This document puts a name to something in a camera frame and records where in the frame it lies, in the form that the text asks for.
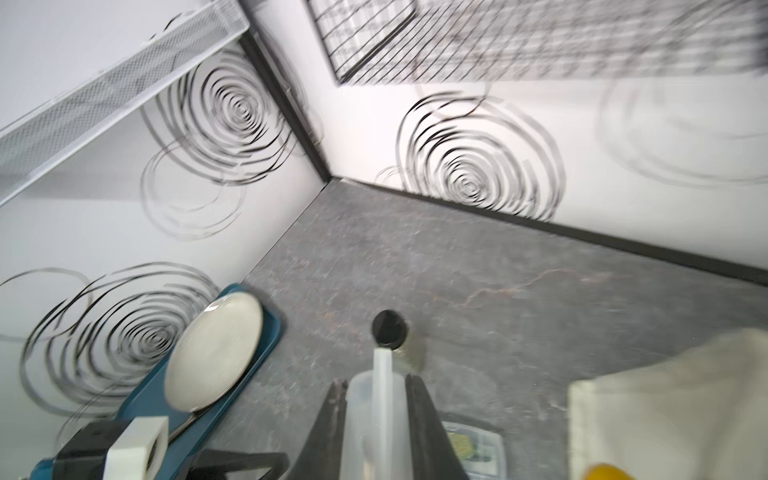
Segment black wire basket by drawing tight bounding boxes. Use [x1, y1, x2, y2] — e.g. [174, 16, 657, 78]
[307, 0, 767, 85]

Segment clear compass case cream label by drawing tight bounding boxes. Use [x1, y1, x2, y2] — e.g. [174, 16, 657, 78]
[339, 348, 413, 479]

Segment white mesh wall shelf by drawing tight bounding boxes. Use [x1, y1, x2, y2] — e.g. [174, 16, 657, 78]
[1, 1, 250, 204]

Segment clear compass case green label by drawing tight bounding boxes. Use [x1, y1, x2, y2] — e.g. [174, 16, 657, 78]
[442, 420, 507, 480]

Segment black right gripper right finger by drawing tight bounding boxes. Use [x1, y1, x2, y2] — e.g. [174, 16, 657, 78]
[405, 374, 469, 480]

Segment cream canvas bag yellow handles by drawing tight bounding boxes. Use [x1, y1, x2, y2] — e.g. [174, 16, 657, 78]
[568, 329, 767, 479]

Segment round metal plate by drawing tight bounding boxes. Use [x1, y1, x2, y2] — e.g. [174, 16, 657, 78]
[164, 292, 264, 412]

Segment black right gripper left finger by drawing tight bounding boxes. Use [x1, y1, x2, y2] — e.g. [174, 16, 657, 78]
[287, 379, 348, 480]

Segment herb spice jar black lid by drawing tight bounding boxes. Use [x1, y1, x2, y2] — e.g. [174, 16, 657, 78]
[371, 310, 426, 374]

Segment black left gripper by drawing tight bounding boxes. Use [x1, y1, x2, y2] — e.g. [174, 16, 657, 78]
[53, 420, 289, 479]

